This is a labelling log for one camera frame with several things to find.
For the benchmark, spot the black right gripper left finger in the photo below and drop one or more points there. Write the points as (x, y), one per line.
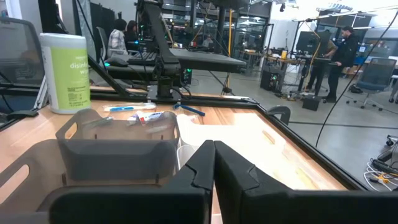
(140, 205)

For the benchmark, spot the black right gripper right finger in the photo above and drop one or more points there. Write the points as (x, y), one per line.
(280, 208)

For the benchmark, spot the blue toothbrush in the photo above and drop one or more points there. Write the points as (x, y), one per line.
(129, 107)

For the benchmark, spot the red toothbrush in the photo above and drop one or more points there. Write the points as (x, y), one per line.
(157, 128)

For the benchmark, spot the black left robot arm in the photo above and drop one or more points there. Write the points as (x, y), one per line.
(155, 28)

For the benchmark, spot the black keyboard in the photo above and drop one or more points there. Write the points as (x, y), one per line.
(141, 58)

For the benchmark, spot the person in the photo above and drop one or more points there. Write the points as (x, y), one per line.
(116, 42)
(332, 48)
(131, 35)
(342, 59)
(207, 41)

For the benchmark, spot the grey translucent plastic bin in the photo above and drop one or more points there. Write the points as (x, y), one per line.
(43, 155)
(118, 161)

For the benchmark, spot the black computer mouse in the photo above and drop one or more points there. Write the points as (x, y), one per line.
(116, 62)

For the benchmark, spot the black support pillar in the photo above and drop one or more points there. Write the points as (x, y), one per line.
(220, 31)

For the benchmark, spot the black table clamp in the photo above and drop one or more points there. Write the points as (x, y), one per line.
(278, 108)

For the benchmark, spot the green white wipes canister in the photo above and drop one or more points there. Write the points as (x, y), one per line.
(65, 74)

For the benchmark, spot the black computer tower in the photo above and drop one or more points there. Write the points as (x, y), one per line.
(270, 79)

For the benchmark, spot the small black floor box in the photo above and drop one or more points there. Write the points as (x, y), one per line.
(311, 103)

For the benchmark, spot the yellow cup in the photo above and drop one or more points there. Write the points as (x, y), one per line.
(284, 54)

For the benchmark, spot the silver aluminium extrusion bar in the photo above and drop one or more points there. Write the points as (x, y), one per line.
(42, 93)

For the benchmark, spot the black standing desk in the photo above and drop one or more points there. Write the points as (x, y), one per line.
(298, 60)

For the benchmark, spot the black computer monitor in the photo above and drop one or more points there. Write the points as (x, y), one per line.
(311, 42)

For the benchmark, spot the black mesh office chair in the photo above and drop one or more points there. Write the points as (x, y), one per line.
(18, 53)

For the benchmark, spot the grey blue office chair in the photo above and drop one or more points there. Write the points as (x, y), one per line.
(374, 76)

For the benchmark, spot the black aluminium table frame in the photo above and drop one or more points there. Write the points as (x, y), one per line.
(311, 145)

